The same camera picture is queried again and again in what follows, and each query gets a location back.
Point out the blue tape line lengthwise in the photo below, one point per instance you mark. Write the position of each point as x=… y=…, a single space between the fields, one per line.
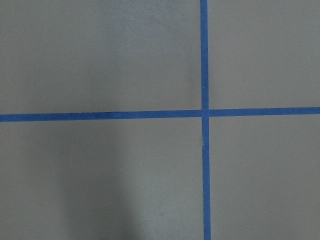
x=205 y=127

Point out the blue tape line crosswise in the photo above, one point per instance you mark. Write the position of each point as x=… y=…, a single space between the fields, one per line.
x=157 y=114

